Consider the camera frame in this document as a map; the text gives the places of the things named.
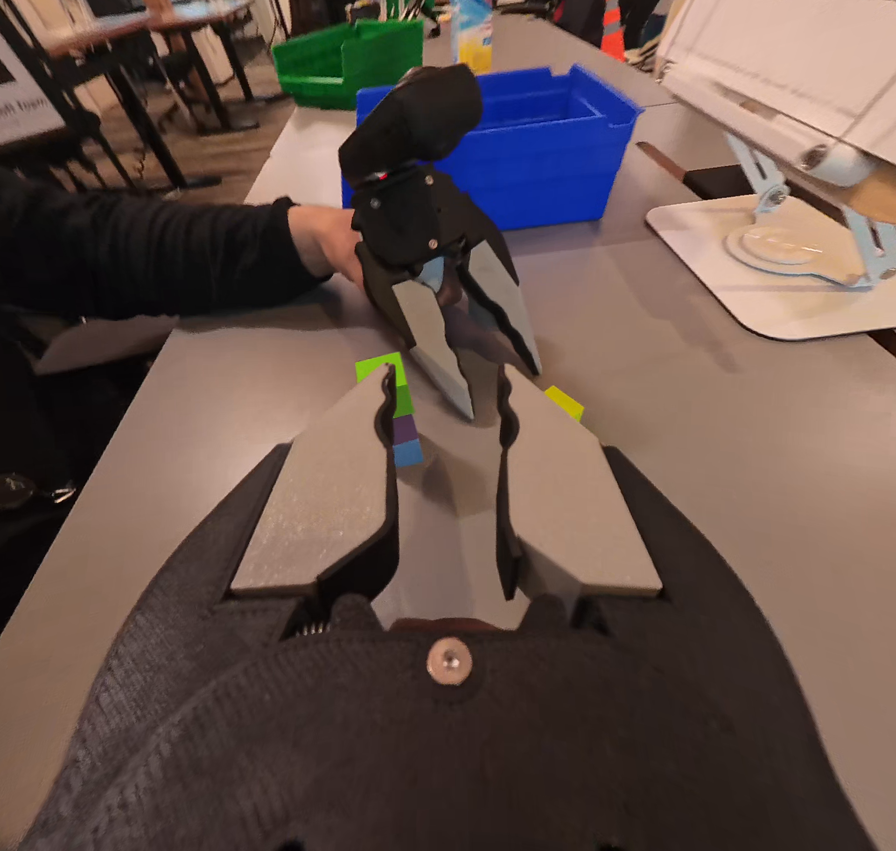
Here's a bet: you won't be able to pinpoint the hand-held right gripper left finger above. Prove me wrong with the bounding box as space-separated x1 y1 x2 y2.
230 363 401 603

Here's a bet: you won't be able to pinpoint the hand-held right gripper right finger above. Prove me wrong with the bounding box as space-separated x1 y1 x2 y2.
495 364 665 607

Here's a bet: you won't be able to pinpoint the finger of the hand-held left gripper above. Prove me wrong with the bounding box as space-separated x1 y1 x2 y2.
391 275 477 422
455 238 543 377

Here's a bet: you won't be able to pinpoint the green foam cube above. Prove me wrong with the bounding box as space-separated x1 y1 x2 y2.
355 352 416 419

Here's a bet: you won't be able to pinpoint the yellow foam cube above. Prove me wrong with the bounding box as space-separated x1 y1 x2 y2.
544 385 585 423

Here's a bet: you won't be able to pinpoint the blue plastic bin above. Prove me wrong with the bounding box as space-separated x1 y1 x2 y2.
342 63 645 232

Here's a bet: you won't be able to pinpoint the person's left hand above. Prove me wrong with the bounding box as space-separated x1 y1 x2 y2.
287 203 366 289

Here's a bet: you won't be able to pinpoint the white wipes canister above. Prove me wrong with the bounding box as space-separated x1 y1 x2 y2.
448 0 495 75

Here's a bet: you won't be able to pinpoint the orange traffic cone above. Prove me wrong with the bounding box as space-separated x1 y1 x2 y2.
600 0 627 62

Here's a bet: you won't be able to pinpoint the wooden desk black legs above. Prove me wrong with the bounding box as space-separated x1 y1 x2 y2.
42 0 288 190

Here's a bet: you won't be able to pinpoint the white document stand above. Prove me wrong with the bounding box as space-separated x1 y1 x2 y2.
645 0 896 342

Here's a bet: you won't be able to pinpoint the printed instruction sheet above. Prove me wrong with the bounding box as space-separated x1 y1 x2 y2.
689 0 896 162

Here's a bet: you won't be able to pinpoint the black white code sign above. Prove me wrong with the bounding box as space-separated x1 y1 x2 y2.
0 32 67 148

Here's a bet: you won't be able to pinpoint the black table cable cover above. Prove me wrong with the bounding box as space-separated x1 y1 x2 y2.
682 163 753 201

